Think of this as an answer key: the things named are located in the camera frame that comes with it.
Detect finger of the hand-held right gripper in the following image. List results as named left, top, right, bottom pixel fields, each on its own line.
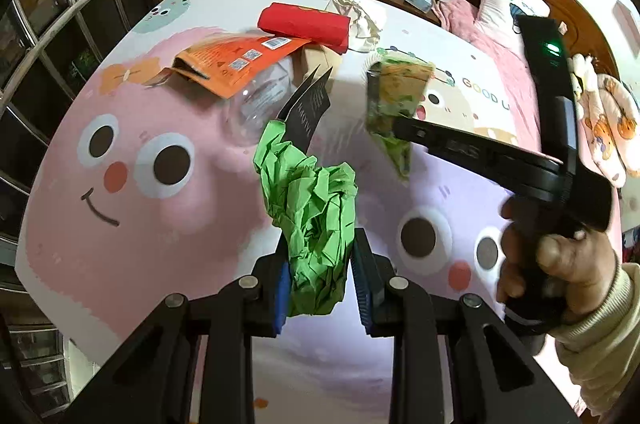
left=392, top=116, right=551, bottom=191
left=366, top=68, right=386, bottom=133

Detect green paper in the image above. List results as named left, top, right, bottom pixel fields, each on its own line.
left=253, top=120, right=358, bottom=317

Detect white plush toy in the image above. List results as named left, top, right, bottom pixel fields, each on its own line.
left=570, top=54, right=599, bottom=104

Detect clear plastic container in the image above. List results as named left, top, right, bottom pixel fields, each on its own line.
left=220, top=58, right=302, bottom=148

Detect wooden nightstand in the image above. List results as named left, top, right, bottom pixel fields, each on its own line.
left=334, top=0, right=443, bottom=27

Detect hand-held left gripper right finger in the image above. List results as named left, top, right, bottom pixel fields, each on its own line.
left=351, top=228, right=583, bottom=424

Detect printed cartoon tablecloth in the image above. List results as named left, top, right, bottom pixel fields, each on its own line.
left=15, top=0, right=626, bottom=424

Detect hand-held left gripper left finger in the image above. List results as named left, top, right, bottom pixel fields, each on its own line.
left=60, top=236, right=293, bottom=424

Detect green carton packet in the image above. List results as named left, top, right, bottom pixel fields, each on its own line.
left=367, top=58, right=436, bottom=179

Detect orange pouch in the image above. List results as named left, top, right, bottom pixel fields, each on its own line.
left=162, top=31, right=313, bottom=99

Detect white pink cartoon pillow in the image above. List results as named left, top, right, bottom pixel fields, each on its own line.
left=475, top=0, right=551, bottom=54

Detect red box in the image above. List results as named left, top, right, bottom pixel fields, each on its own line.
left=257, top=2, right=351, bottom=54

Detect pink wall shelf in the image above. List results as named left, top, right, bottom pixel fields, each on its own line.
left=614, top=0, right=640, bottom=43

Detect black paper packet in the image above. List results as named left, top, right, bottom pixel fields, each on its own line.
left=277, top=66, right=334, bottom=155

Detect metal window grille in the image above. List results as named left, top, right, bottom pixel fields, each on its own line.
left=0, top=0, right=161, bottom=424

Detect white paper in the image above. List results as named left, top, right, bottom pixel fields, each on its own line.
left=325, top=0, right=387, bottom=53

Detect person's right hand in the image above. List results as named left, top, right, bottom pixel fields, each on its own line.
left=496, top=199, right=621, bottom=329

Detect pink bedsheet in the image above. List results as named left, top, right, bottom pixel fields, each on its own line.
left=432, top=0, right=541, bottom=109

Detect person's right forearm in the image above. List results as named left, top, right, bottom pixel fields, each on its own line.
left=552, top=264, right=640, bottom=416

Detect rolled orange print quilt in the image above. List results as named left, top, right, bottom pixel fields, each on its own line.
left=575, top=74, right=640, bottom=191

